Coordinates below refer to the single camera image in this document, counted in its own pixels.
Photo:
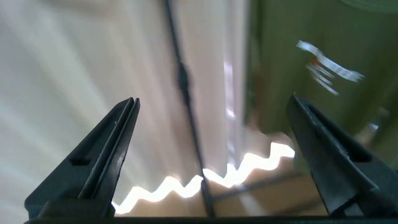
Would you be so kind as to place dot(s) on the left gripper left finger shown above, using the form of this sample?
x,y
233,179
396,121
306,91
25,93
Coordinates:
x,y
102,168

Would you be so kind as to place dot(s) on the beige curtain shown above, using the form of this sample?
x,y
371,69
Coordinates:
x,y
62,62

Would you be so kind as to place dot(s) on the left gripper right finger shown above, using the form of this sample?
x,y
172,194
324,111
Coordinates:
x,y
335,168

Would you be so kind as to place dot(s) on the green printed sleeveless shirt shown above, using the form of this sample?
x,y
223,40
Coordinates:
x,y
280,62

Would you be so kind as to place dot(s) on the black clothes rack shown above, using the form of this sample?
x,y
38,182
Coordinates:
x,y
183,81

